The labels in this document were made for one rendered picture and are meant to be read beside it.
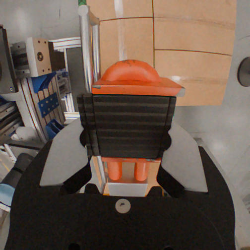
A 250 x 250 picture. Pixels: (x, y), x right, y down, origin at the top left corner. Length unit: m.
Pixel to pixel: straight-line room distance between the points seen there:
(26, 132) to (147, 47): 0.87
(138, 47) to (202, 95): 0.59
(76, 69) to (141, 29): 0.73
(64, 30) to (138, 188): 1.56
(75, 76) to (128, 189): 1.20
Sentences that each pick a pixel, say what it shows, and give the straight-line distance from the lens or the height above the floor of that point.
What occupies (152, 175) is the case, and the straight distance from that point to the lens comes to 0.75.
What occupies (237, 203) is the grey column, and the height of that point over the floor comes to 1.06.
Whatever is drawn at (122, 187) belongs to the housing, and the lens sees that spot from 0.20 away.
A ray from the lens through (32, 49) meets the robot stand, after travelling 0.50.
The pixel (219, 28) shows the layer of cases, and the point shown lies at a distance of 1.05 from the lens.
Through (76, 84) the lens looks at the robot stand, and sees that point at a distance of 1.30.
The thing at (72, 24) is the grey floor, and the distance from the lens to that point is 1.55.
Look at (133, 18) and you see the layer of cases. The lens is 0.87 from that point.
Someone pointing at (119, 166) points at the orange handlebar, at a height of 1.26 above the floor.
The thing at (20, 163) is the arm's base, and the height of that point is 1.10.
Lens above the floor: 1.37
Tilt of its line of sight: 59 degrees down
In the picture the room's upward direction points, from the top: 176 degrees counter-clockwise
